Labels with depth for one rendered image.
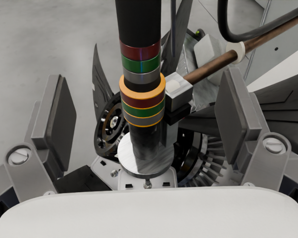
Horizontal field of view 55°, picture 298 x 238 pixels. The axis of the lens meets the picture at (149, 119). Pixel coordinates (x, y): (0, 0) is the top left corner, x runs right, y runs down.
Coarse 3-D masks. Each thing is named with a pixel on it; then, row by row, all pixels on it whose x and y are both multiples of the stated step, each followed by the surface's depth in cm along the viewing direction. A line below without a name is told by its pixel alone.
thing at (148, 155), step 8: (136, 128) 30; (144, 128) 29; (152, 128) 30; (136, 136) 31; (144, 136) 30; (152, 136) 31; (136, 144) 32; (144, 144) 32; (152, 144) 32; (136, 152) 34; (144, 152) 33; (152, 152) 33; (144, 160) 34
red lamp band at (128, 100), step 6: (120, 90) 26; (126, 96) 26; (156, 96) 26; (162, 96) 26; (126, 102) 26; (132, 102) 26; (138, 102) 26; (144, 102) 26; (150, 102) 26; (156, 102) 26
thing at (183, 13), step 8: (184, 0) 46; (192, 0) 58; (184, 8) 50; (176, 16) 46; (184, 16) 53; (176, 24) 48; (184, 24) 56; (176, 32) 50; (184, 32) 58; (168, 40) 46; (176, 40) 52; (168, 48) 48; (176, 48) 54; (168, 56) 50; (176, 56) 55; (176, 64) 56
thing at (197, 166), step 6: (204, 138) 48; (204, 144) 47; (198, 150) 47; (204, 150) 47; (198, 156) 47; (198, 162) 47; (192, 168) 47; (198, 168) 47; (186, 174) 47; (192, 174) 47; (180, 180) 48; (186, 180) 48; (180, 186) 49
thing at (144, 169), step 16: (176, 80) 31; (176, 96) 29; (176, 112) 31; (160, 128) 34; (176, 128) 34; (128, 144) 36; (160, 144) 36; (128, 160) 34; (160, 160) 34; (144, 176) 33
